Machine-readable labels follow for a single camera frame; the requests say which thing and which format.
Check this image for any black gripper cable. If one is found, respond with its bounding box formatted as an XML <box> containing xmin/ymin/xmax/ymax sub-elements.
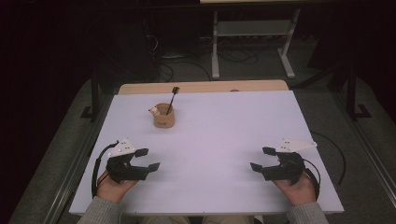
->
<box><xmin>303</xmin><ymin>158</ymin><xmax>322</xmax><ymax>202</ymax></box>
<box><xmin>91</xmin><ymin>140</ymin><xmax>120</xmax><ymax>199</ymax></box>

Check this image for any tan cup with bear figure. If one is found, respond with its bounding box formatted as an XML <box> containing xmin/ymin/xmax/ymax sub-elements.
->
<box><xmin>148</xmin><ymin>103</ymin><xmax>176</xmax><ymax>129</ymax></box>

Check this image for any black metal stand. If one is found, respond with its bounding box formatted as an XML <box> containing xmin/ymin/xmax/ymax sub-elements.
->
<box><xmin>346</xmin><ymin>63</ymin><xmax>374</xmax><ymax>121</ymax></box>
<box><xmin>79</xmin><ymin>69</ymin><xmax>105</xmax><ymax>121</ymax></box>

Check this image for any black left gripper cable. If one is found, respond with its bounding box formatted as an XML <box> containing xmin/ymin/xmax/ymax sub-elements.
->
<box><xmin>91</xmin><ymin>140</ymin><xmax>120</xmax><ymax>199</ymax></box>

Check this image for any person's right hand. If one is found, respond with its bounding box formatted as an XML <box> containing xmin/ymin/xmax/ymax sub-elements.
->
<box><xmin>273</xmin><ymin>172</ymin><xmax>317</xmax><ymax>207</ymax></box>

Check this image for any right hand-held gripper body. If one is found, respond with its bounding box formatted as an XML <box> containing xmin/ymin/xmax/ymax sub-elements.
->
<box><xmin>262</xmin><ymin>138</ymin><xmax>318</xmax><ymax>185</ymax></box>

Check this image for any white metal stand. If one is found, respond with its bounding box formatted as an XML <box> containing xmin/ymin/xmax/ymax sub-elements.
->
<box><xmin>199</xmin><ymin>0</ymin><xmax>312</xmax><ymax>80</ymax></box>

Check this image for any black brush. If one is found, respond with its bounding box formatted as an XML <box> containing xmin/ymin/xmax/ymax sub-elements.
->
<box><xmin>165</xmin><ymin>86</ymin><xmax>180</xmax><ymax>116</ymax></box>

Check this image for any black floor cable bundle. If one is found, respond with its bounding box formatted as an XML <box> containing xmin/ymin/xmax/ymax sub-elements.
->
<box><xmin>143</xmin><ymin>15</ymin><xmax>260</xmax><ymax>83</ymax></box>

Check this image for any light wooden table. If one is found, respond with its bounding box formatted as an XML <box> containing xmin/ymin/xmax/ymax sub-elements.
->
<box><xmin>118</xmin><ymin>79</ymin><xmax>290</xmax><ymax>95</ymax></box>

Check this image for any person's left hand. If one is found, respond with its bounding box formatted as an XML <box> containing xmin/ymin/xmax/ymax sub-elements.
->
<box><xmin>96</xmin><ymin>170</ymin><xmax>138</xmax><ymax>204</ymax></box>

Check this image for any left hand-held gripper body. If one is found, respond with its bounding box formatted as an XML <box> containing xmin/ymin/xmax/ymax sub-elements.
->
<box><xmin>106</xmin><ymin>137</ymin><xmax>150</xmax><ymax>184</ymax></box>

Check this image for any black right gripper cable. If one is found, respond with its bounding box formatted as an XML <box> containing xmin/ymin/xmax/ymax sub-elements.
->
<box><xmin>303</xmin><ymin>158</ymin><xmax>322</xmax><ymax>202</ymax></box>

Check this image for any aluminium rail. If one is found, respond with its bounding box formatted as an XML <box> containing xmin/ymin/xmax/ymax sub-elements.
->
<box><xmin>330</xmin><ymin>91</ymin><xmax>396</xmax><ymax>200</ymax></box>
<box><xmin>46</xmin><ymin>92</ymin><xmax>115</xmax><ymax>224</ymax></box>

